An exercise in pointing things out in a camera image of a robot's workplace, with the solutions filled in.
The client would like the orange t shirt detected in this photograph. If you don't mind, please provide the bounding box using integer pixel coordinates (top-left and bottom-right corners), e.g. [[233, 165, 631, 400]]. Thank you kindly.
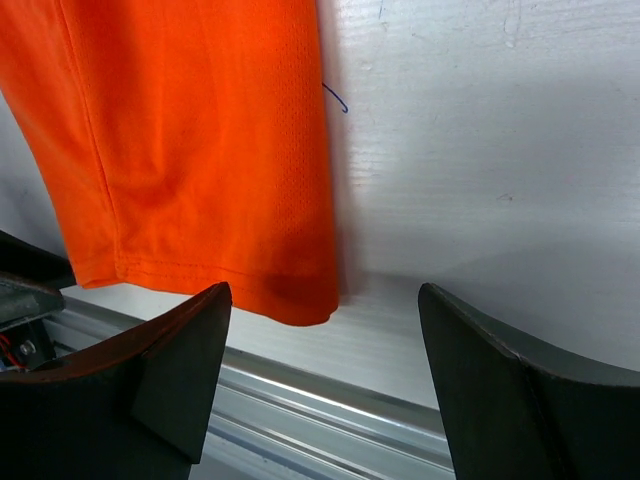
[[1, 1, 339, 326]]

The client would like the aluminium rail frame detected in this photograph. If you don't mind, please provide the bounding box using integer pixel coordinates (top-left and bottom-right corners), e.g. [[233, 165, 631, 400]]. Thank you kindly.
[[42, 294, 456, 480]]

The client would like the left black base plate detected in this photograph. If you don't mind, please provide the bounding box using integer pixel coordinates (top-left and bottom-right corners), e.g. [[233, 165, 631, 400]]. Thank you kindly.
[[1, 232, 76, 372]]

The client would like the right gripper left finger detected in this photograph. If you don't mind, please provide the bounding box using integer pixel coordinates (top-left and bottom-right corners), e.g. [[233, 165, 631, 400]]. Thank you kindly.
[[1, 283, 232, 479]]

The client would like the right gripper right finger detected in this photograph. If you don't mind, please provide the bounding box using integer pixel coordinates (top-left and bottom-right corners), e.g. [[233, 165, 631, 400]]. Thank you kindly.
[[418, 283, 639, 479]]

